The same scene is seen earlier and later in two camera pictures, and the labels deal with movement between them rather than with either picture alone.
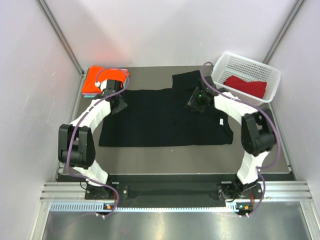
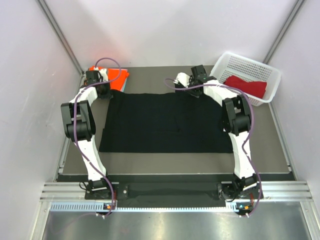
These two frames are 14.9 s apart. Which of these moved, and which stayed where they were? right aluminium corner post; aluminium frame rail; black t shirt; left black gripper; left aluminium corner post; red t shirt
Moved: left black gripper; black t shirt
Stayed: aluminium frame rail; red t shirt; right aluminium corner post; left aluminium corner post
